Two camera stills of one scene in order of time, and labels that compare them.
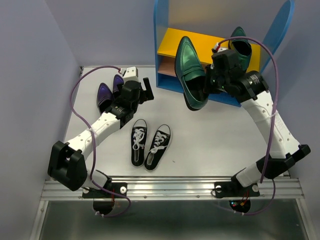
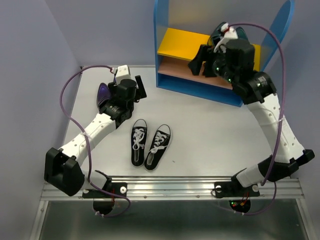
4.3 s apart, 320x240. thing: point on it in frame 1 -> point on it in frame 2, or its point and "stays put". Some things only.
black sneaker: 160,144 stays put
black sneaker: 138,140 stays put
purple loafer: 104,98 stays put
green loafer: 191,75 -> 216,34
